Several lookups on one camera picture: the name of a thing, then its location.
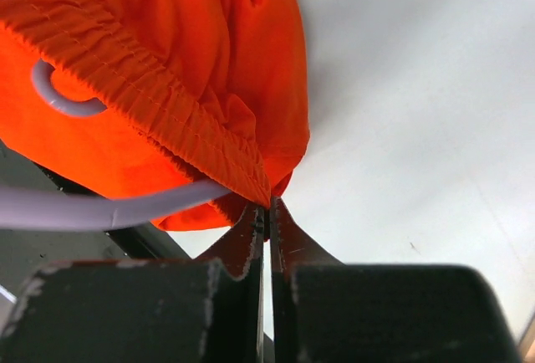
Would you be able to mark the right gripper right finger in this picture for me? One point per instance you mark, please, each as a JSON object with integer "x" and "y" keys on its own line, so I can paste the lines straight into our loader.
{"x": 328, "y": 311}

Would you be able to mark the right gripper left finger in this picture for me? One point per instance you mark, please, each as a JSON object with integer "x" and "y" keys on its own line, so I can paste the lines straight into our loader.
{"x": 206, "y": 309}

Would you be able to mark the purple notched hanger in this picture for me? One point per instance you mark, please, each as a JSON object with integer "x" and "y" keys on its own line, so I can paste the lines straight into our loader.
{"x": 27, "y": 209}

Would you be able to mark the orange shorts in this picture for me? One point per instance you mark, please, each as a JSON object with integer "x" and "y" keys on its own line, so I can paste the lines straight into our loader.
{"x": 129, "y": 97}

